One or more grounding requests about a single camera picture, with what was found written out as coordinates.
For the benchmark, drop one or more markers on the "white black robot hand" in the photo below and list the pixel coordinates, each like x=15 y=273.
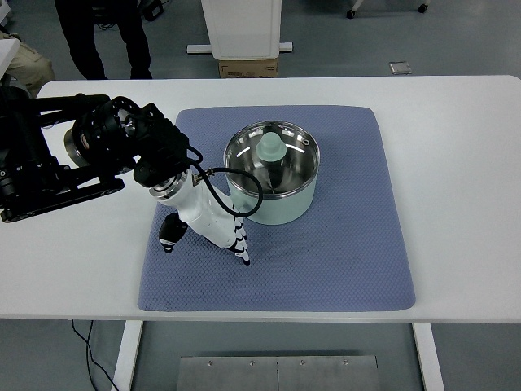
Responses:
x=197 y=209

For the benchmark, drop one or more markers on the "white pedestal cabinet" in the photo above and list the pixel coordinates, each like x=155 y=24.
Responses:
x=242 y=30

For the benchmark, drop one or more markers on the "person in khaki trousers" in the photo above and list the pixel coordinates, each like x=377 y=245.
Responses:
x=28 y=66

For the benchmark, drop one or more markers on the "white right table leg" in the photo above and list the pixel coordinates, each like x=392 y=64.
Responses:
x=427 y=357

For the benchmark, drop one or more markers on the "chair caster wheels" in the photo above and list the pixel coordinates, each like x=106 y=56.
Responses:
x=357 y=10

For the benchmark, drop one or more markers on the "metal floor socket plate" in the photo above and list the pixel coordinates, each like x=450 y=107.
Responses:
x=400 y=68

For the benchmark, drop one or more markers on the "brown cardboard box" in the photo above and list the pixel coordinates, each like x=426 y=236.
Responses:
x=238 y=68

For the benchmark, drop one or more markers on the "black equipment on floor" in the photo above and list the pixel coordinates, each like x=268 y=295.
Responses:
x=150 y=10

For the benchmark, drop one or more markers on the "blue textured mat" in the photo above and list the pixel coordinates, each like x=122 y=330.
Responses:
x=346 y=253

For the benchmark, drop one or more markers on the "green pot with handle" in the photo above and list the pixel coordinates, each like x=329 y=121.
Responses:
x=287 y=209

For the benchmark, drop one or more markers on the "glass lid with green knob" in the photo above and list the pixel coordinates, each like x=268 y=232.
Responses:
x=277 y=157

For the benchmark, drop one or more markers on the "white left table leg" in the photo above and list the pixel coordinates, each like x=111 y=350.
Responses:
x=127 y=356

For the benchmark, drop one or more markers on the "white table leg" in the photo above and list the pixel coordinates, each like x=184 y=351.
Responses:
x=127 y=356
x=427 y=357

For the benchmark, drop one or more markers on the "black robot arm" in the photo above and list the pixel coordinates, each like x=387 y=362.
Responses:
x=58 y=152

